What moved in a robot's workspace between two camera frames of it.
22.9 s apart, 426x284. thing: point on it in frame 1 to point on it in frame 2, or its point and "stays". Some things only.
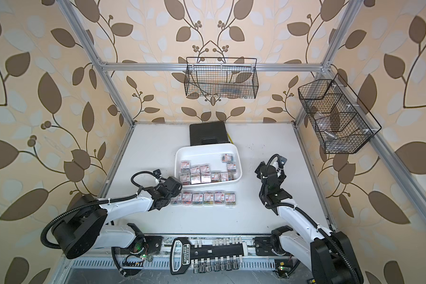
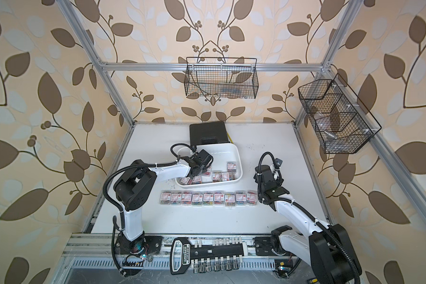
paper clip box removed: (187, 198) stays
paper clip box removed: (219, 197) stays
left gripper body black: (168, 201) to (203, 170)
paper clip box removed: (177, 200) stays
